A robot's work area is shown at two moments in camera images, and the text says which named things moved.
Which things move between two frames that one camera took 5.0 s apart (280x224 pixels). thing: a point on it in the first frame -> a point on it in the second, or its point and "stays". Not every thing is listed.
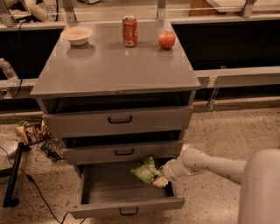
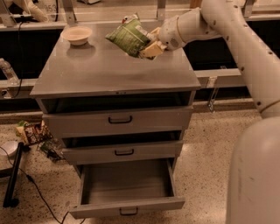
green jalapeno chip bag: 146,171 -> 130,35
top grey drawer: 119,122 stays
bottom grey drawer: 113,188 stays
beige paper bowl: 77,35 stays
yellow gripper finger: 161,181 -> 154,49
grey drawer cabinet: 113,107 stays
